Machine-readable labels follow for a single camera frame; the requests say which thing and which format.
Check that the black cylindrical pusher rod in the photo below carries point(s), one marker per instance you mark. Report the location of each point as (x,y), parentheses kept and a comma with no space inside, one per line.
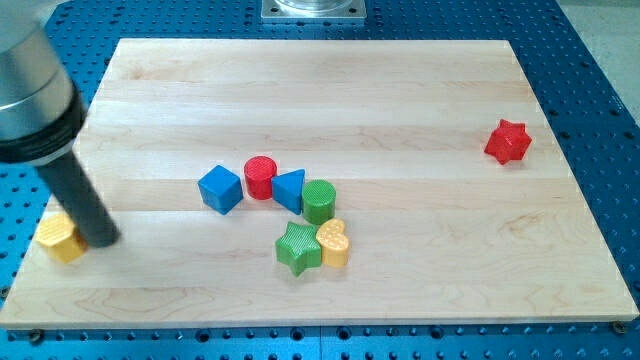
(69,184)

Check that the yellow hexagon block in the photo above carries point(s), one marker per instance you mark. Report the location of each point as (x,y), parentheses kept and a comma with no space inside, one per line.
(61,239)

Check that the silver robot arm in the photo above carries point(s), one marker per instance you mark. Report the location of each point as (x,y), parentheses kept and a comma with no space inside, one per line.
(42,113)

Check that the wooden board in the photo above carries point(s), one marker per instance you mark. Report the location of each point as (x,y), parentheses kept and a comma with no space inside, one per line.
(440,232)

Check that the blue cube block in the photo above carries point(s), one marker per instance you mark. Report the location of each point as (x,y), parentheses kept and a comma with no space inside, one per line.
(221,189)

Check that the red cylinder block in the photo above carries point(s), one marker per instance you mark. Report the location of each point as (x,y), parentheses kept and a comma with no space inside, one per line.
(258,172)

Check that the blue triangle block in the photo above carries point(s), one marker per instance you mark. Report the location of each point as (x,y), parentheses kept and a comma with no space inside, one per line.
(287,190)

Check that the green star block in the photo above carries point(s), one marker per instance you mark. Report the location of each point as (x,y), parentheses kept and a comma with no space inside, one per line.
(298,248)

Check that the green cylinder block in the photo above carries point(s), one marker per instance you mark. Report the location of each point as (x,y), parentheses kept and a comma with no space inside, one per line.
(318,199)

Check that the yellow heart block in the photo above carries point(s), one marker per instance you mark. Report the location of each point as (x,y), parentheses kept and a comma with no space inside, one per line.
(335,245)

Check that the red star block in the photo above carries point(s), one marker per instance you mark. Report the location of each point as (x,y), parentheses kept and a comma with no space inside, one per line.
(509,141)

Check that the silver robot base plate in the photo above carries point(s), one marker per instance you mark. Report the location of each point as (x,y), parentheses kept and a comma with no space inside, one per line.
(313,11)

